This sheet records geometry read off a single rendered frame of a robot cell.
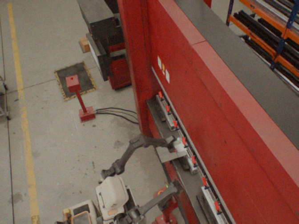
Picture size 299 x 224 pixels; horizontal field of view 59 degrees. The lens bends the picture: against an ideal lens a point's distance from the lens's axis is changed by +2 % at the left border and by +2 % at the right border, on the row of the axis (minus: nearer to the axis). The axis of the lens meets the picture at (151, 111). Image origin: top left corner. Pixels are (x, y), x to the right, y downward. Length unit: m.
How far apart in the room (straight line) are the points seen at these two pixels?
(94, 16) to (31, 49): 3.64
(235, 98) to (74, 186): 2.85
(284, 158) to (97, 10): 2.15
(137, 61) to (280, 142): 1.88
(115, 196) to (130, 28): 1.47
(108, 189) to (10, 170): 2.41
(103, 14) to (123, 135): 1.95
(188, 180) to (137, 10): 1.63
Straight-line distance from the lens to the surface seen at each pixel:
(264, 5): 3.77
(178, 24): 1.74
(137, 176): 3.59
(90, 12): 2.73
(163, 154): 2.57
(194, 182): 2.58
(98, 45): 2.92
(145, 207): 2.05
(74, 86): 3.73
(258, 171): 1.34
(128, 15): 2.45
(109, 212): 2.14
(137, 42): 2.61
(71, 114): 4.45
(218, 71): 1.40
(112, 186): 2.05
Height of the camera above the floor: 3.22
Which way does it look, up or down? 50 degrees down
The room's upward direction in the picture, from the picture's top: 6 degrees counter-clockwise
